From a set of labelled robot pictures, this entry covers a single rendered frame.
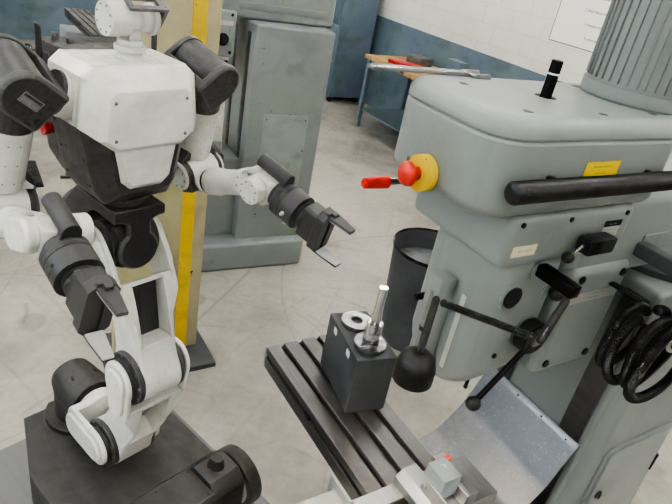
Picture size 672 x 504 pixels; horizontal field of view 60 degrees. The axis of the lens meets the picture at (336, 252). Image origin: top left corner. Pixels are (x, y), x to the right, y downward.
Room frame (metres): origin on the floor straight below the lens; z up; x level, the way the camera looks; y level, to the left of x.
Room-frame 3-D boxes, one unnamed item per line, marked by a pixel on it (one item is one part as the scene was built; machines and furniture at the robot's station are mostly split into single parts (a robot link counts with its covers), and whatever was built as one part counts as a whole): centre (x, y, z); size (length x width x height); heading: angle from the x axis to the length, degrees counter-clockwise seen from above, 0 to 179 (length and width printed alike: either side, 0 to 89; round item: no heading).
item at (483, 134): (1.04, -0.31, 1.81); 0.47 x 0.26 x 0.16; 126
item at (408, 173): (0.88, -0.09, 1.76); 0.04 x 0.03 x 0.04; 36
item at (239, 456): (1.30, 0.17, 0.50); 0.20 x 0.05 x 0.20; 54
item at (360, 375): (1.36, -0.12, 1.02); 0.22 x 0.12 x 0.20; 25
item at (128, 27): (1.21, 0.50, 1.84); 0.10 x 0.07 x 0.09; 144
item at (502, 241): (1.05, -0.33, 1.68); 0.34 x 0.24 x 0.10; 126
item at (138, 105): (1.25, 0.54, 1.63); 0.34 x 0.30 x 0.36; 144
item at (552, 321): (0.83, -0.37, 1.58); 0.17 x 0.01 x 0.01; 152
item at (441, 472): (0.97, -0.34, 1.03); 0.06 x 0.05 x 0.06; 37
